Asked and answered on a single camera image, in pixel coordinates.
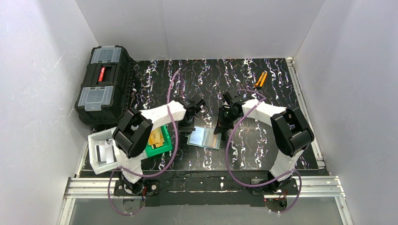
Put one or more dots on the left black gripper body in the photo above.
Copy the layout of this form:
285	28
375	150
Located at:
187	118

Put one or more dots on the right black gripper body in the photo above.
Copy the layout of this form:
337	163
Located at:
224	115

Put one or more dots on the green plastic bin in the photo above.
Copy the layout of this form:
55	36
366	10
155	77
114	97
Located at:
165	148

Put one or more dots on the white bin with silver cards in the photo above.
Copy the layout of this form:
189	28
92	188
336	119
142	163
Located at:
97	167

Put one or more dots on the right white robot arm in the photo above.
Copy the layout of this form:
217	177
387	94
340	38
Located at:
291	130

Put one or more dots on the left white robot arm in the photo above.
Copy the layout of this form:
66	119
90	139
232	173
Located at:
133	131

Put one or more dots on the gold credit cards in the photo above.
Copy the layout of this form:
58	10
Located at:
156	138

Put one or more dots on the silver credit cards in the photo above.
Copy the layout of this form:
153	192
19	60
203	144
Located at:
104	151

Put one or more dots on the black toolbox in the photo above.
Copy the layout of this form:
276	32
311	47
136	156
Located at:
106	90

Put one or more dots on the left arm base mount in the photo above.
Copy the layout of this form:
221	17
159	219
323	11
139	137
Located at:
135	193

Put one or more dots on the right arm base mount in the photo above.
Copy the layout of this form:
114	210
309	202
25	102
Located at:
280	195

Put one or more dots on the aluminium frame rail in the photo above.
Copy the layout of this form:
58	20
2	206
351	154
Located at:
197	190

